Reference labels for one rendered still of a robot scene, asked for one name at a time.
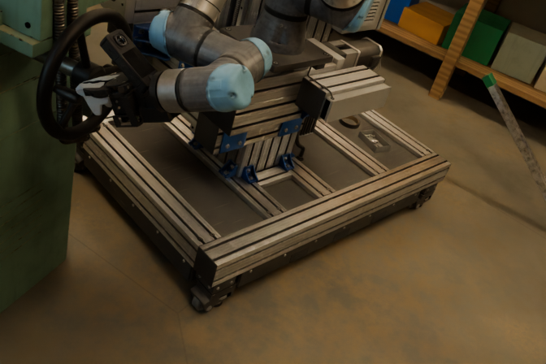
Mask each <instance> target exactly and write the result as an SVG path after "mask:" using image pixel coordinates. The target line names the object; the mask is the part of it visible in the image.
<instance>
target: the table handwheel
mask: <svg viewBox="0 0 546 364"><path fill-rule="evenodd" d="M100 23H110V24H113V25H114V26H115V28H116V29H122V30H123V31H124V33H125V34H126V35H127V36H128V38H129V39H130V40H131V41H132V43H133V38H132V31H131V29H130V26H129V24H128V22H127V20H126V19H125V18H124V17H123V16H122V15H121V14H120V13H119V12H117V11H115V10H112V9H109V8H98V9H94V10H91V11H88V12H86V13H84V14H83V15H81V16H79V17H78V18H77V19H75V20H74V21H73V22H72V23H70V24H69V25H68V26H67V27H66V28H65V30H64V31H63V32H62V33H61V34H60V36H59V37H58V39H57V40H56V42H55V43H54V44H53V46H52V48H51V50H50V51H49V52H46V53H44V54H41V55H38V56H37V57H35V58H31V59H34V60H36V61H38V62H40V63H43V64H44V65H43V67H42V69H41V74H40V77H39V81H38V85H37V115H38V118H39V120H40V123H41V126H42V127H43V128H44V129H45V131H46V132H47V133H48V134H49V135H50V136H52V137H53V138H56V139H58V140H61V141H71V140H75V139H78V138H81V137H83V136H85V135H87V134H88V133H90V132H92V131H93V130H94V129H95V128H96V127H97V126H98V125H99V124H100V123H101V122H102V121H103V120H104V119H105V118H106V117H107V116H108V115H109V114H110V112H111V111H112V107H107V106H105V105H102V114H101V115H95V114H94V113H92V114H91V115H90V116H89V117H88V118H87V119H86V120H84V121H83V122H81V123H79V124H77V125H76V126H73V127H69V128H66V126H67V124H68V122H69V120H70V118H71V117H72V114H73V112H74V110H75V109H76V107H77V105H78V104H76V105H75V104H72V103H69V105H68V107H67V109H66V110H65V112H64V113H63V116H62V118H61V119H60V120H59V122H58V123H57V122H56V120H55V118H54V114H53V111H52V93H53V88H54V82H55V79H56V76H57V74H58V71H60V72H62V73H63V74H65V75H67V76H70V77H71V81H72V83H73V84H74V85H75V86H78V85H79V84H81V83H82V82H84V81H87V80H92V79H95V78H98V77H101V76H107V75H110V74H112V73H119V72H122V71H121V70H120V69H119V68H118V66H117V65H114V66H111V67H105V68H104V67H102V66H100V65H98V64H96V63H94V62H92V61H90V59H89V53H88V50H87V45H86V40H85V31H86V30H88V29H89V28H91V27H93V26H94V25H96V24H100ZM76 40H77V43H78V46H79V51H80V59H81V60H80V61H79V62H78V61H76V60H75V59H72V58H69V57H66V58H65V56H66V54H67V52H68V51H69V50H70V48H71V47H72V45H73V44H74V43H75V41H76ZM64 58H65V59H64Z"/></svg>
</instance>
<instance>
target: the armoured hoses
mask: <svg viewBox="0 0 546 364"><path fill-rule="evenodd" d="M64 4H65V0H53V8H54V9H53V17H54V18H53V23H54V24H53V26H54V27H53V29H54V30H53V32H54V33H53V34H54V35H53V38H54V39H53V40H54V43H55V42H56V40H57V39H58V37H59V36H60V34H61V33H62V32H63V31H64V30H65V25H66V24H65V18H64V17H65V15H64V14H65V9H64V7H65V6H64ZM78 6H79V4H78V0H67V23H68V25H69V24H70V23H72V22H73V21H74V20H75V19H77V18H78V17H79V13H78V12H79V10H78V9H79V7H78ZM68 25H67V26H68ZM68 54H69V55H68V57H69V58H71V59H75V60H76V61H78V62H79V61H80V51H79V46H78V43H77V40H76V41H75V43H74V44H73V45H72V47H71V48H70V50H69V53H68ZM55 84H56V85H62V86H65V87H67V75H65V74H63V73H62V72H60V71H58V74H57V76H56V79H55ZM70 86H71V87H70V89H74V90H76V87H77V86H75V85H74V84H73V83H72V78H71V77H70ZM55 95H56V109H57V110H56V111H57V112H56V114H57V115H56V116H57V123H59V120H60V119H61V118H62V116H63V113H64V112H65V110H66V109H67V101H66V100H65V99H63V98H62V97H60V96H59V95H58V94H55ZM82 110H83V109H82V102H81V103H80V104H78V105H77V107H76V109H75V110H74V112H73V114H72V116H71V117H72V119H71V120H72V127H73V126H76V125H77V124H80V123H81V122H83V116H82V115H83V114H82V112H83V111H82ZM100 128H101V125H100V124H99V125H98V126H97V127H96V128H95V129H94V130H93V131H92V132H97V131H99V130H100ZM92 132H90V133H92ZM89 138H90V135H89V133H88V134H87V135H85V136H83V137H81V138H78V139H75V140H71V141H61V140H59V141H60V142H61V143H62V144H64V145H69V144H73V143H78V142H83V141H88V140H89Z"/></svg>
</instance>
